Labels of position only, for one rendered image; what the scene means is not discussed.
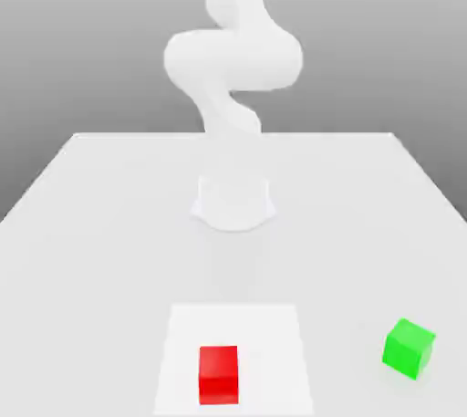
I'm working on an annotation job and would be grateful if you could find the small red cube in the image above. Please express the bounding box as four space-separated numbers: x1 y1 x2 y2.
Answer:
198 344 240 406

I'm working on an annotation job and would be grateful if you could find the small green cube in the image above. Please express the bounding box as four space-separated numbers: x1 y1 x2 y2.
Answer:
381 317 438 381

